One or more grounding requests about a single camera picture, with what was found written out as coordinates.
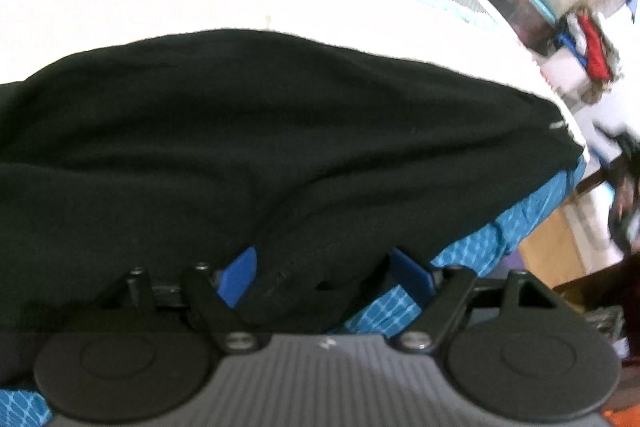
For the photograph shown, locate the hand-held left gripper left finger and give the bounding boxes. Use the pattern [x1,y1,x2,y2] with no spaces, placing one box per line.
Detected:
[122,247,261,354]

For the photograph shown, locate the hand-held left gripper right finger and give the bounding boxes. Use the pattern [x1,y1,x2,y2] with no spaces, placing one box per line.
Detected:
[388,247,567,354]

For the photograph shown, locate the black pants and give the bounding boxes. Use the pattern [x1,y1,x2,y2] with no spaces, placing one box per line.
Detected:
[0,28,586,375]

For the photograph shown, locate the red cloth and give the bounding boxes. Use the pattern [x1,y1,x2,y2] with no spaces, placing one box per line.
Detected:
[576,13,615,82]

